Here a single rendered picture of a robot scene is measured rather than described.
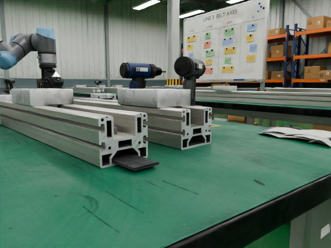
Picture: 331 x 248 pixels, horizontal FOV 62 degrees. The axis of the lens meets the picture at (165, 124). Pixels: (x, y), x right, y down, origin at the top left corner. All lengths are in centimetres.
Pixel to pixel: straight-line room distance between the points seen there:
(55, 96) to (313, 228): 69
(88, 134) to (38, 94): 29
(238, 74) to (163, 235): 362
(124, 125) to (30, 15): 1237
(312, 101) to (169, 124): 145
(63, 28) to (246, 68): 1029
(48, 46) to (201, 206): 109
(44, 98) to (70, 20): 1256
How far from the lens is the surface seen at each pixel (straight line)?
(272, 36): 1141
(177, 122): 58
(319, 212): 76
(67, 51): 1298
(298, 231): 72
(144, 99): 65
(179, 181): 40
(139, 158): 48
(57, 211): 33
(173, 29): 933
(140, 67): 106
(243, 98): 220
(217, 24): 416
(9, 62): 126
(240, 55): 383
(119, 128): 54
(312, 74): 1080
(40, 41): 132
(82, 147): 51
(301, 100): 199
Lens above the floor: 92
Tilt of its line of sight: 8 degrees down
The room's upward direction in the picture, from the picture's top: straight up
